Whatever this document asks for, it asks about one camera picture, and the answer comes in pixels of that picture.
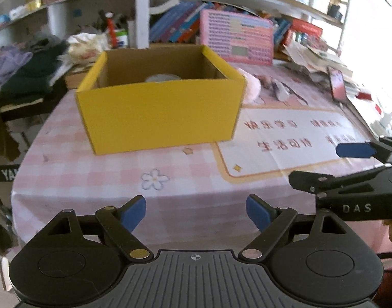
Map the grey tape roll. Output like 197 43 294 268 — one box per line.
145 74 181 83

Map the pink printed desk mat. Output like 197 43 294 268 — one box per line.
11 65 377 249

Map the red smartphone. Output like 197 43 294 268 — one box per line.
327 67 347 104

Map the stack of papers books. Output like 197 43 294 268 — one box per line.
284 42 353 78

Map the pink plush toy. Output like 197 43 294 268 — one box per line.
238 68 261 105

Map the red book box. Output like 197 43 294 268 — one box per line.
290 18 323 38

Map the white wooden shelf unit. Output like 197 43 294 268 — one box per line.
0 0 346 48

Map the yellow cardboard box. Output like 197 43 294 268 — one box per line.
76 44 246 155

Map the pink keyboard learning toy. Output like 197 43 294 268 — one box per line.
200 9 274 65

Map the checkered board box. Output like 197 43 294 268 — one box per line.
64 63 94 90

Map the pile of clothes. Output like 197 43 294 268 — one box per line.
0 32 72 105

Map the crumpled white plastic bag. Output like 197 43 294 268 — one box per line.
67 33 110 65

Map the red white pen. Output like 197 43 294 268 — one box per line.
105 12 118 49

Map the row of blue books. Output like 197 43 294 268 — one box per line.
149 0 223 44

